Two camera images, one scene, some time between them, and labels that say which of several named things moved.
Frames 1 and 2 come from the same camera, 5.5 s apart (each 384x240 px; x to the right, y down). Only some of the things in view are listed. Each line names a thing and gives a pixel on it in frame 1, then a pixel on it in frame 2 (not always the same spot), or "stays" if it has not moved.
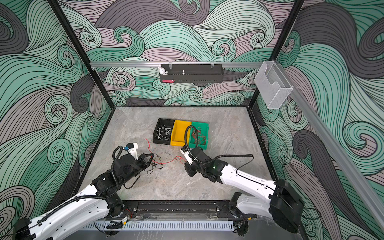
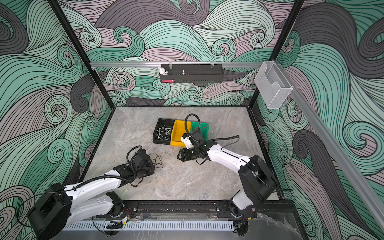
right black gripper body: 192,169 -> 190,154
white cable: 163,133 stays
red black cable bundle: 154,160 stays
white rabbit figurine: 162,70 stays
